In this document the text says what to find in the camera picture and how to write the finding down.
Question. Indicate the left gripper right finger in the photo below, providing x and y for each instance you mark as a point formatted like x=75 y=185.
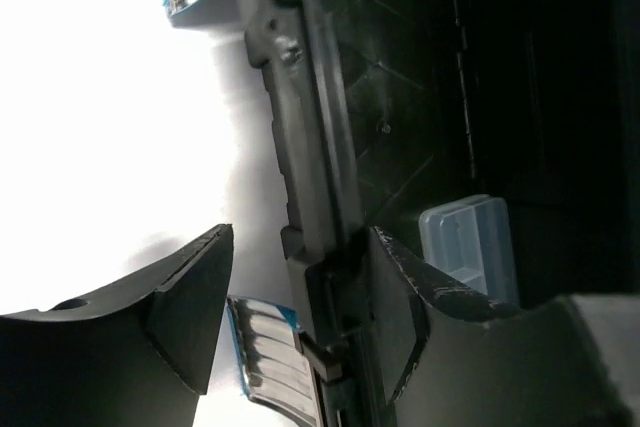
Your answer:
x=573 y=361

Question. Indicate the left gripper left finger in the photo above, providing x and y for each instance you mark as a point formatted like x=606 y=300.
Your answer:
x=136 y=352

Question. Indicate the black plastic toolbox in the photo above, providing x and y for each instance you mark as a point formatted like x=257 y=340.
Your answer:
x=383 y=109

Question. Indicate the clear plastic parts box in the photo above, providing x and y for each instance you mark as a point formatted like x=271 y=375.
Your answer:
x=469 y=239

